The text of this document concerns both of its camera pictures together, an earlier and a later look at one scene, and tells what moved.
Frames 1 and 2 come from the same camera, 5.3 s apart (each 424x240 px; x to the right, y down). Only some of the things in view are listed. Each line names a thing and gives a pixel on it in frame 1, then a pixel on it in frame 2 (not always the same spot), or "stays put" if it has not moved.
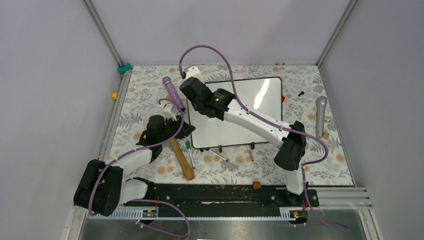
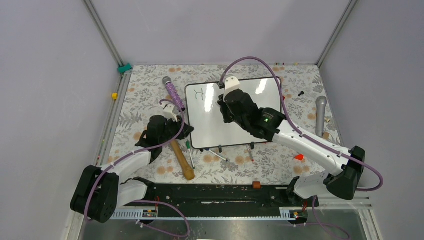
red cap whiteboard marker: (249, 149) stays put
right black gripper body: (197, 108) to (228, 116)
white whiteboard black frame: (263, 95) stays put
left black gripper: (185, 130) stays put
